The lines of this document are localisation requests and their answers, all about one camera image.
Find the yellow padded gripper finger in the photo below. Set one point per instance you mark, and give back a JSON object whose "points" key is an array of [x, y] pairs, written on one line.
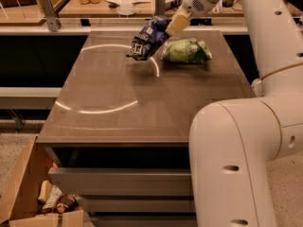
{"points": [[178, 22]]}

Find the blue chip bag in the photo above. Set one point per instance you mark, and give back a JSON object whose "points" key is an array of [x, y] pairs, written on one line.
{"points": [[150, 38]]}

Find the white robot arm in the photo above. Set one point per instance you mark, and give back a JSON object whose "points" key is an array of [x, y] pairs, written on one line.
{"points": [[232, 141]]}

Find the green chip bag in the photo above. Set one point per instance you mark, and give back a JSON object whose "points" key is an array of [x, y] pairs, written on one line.
{"points": [[187, 51]]}

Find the grey power strip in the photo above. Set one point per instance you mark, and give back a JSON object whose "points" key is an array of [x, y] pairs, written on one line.
{"points": [[172, 4]]}

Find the white patterned cup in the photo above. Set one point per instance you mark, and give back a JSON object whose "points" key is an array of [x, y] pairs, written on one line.
{"points": [[218, 8]]}

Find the dark round cup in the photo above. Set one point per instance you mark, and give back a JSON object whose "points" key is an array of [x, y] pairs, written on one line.
{"points": [[228, 3]]}

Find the clear lidded cup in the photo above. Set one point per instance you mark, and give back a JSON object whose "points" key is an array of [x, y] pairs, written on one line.
{"points": [[126, 8]]}

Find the clear sanitizer bottle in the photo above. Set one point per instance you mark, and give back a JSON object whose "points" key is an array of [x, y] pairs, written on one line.
{"points": [[256, 86]]}

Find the grey drawer cabinet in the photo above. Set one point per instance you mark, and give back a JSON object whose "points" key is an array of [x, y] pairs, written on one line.
{"points": [[115, 112]]}

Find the top grey drawer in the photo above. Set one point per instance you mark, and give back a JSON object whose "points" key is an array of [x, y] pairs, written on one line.
{"points": [[122, 181]]}

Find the grey drawer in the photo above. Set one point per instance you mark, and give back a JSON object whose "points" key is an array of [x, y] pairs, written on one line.
{"points": [[133, 204], [122, 181], [143, 221]]}

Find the middle grey drawer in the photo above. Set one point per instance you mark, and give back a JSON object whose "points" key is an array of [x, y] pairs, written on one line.
{"points": [[133, 204]]}

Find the cardboard box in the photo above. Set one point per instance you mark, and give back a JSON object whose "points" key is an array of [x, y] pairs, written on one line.
{"points": [[19, 206]]}

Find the bottom grey drawer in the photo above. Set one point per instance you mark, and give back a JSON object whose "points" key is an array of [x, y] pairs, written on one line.
{"points": [[143, 221]]}

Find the snack packs in box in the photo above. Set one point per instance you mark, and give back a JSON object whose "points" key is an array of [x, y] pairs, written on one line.
{"points": [[53, 200]]}

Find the middle metal bracket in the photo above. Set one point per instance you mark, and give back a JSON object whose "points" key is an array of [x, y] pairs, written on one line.
{"points": [[159, 7]]}

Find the metal bracket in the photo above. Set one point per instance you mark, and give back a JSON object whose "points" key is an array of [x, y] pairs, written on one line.
{"points": [[51, 17], [159, 7]]}

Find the left metal bracket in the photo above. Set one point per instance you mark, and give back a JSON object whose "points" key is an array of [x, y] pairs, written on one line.
{"points": [[51, 17]]}

